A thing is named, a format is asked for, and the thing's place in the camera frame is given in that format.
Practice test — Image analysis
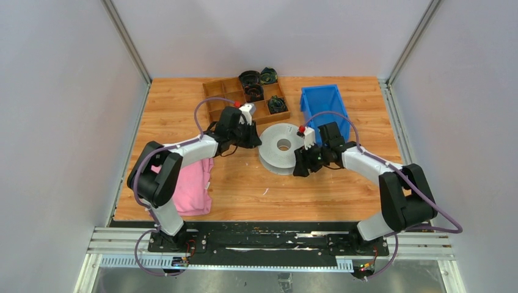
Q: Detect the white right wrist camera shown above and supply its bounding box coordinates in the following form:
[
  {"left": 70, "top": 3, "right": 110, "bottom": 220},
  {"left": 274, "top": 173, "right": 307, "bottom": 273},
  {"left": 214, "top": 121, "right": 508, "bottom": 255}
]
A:
[{"left": 303, "top": 127, "right": 316, "bottom": 150}]

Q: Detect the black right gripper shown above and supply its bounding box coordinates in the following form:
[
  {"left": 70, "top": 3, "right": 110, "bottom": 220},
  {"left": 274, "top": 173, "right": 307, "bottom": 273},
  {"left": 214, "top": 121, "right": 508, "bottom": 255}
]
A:
[{"left": 293, "top": 141, "right": 330, "bottom": 177}]

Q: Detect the wooden divided tray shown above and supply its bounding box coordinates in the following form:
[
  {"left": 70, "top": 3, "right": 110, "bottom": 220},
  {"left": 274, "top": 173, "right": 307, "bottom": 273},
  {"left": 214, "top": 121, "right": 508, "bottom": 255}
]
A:
[{"left": 203, "top": 77, "right": 291, "bottom": 125}]

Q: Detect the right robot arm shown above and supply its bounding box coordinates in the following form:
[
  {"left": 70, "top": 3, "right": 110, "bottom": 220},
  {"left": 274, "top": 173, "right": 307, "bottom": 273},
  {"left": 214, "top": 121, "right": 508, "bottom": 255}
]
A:
[{"left": 293, "top": 122, "right": 438, "bottom": 255}]

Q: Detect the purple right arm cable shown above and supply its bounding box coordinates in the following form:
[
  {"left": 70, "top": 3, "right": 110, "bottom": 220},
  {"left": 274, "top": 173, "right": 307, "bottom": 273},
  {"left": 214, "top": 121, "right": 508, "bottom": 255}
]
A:
[{"left": 298, "top": 111, "right": 464, "bottom": 281}]

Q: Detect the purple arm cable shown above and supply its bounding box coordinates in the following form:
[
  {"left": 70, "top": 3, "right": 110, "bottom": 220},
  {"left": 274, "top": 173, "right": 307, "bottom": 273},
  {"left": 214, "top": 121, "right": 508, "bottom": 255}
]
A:
[
  {"left": 298, "top": 111, "right": 464, "bottom": 281},
  {"left": 133, "top": 97, "right": 243, "bottom": 277}
]

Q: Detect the blue plastic bin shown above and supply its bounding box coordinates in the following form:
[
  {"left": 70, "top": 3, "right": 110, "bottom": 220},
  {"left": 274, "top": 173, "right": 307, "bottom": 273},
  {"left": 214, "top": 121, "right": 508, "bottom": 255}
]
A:
[{"left": 299, "top": 84, "right": 350, "bottom": 145}]

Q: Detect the pink folded cloth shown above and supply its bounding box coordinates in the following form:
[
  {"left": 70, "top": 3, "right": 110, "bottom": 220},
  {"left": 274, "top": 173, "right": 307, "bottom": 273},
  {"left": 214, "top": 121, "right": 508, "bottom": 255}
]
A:
[{"left": 173, "top": 158, "right": 214, "bottom": 216}]

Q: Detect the orange black rolled tie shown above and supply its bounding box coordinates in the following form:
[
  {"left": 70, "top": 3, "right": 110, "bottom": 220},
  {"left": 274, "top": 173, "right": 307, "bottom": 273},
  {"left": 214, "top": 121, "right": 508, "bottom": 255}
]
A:
[{"left": 244, "top": 84, "right": 264, "bottom": 103}]

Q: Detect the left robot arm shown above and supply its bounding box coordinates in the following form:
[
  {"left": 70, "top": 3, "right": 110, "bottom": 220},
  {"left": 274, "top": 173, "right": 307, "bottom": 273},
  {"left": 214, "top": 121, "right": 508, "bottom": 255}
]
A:
[{"left": 127, "top": 103, "right": 261, "bottom": 252}]

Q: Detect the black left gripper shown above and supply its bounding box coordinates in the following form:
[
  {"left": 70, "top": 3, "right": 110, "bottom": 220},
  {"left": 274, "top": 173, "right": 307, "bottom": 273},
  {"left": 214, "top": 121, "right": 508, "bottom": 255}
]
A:
[{"left": 230, "top": 120, "right": 263, "bottom": 150}]

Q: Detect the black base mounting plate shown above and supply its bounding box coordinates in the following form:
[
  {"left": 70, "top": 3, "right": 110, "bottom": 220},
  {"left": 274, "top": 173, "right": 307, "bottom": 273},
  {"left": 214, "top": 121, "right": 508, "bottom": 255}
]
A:
[{"left": 109, "top": 220, "right": 406, "bottom": 268}]

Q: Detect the aluminium frame rail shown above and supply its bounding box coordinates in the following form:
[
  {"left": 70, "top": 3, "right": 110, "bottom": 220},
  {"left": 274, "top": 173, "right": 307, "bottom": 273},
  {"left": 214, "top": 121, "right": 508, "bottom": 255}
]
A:
[{"left": 87, "top": 228, "right": 455, "bottom": 273}]

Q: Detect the green patterned rolled tie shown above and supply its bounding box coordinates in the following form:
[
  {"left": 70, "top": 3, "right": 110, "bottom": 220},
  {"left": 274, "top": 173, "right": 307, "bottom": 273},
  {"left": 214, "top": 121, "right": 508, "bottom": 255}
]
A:
[{"left": 267, "top": 95, "right": 288, "bottom": 115}]

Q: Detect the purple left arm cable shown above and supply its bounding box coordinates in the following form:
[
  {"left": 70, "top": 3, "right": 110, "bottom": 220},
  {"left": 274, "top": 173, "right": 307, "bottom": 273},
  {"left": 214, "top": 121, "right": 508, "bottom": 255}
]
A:
[{"left": 133, "top": 97, "right": 243, "bottom": 277}]

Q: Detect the grey perforated cable spool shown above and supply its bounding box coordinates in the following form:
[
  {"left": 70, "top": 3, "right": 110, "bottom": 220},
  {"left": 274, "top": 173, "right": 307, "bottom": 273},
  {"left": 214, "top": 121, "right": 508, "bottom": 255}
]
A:
[{"left": 258, "top": 123, "right": 304, "bottom": 176}]

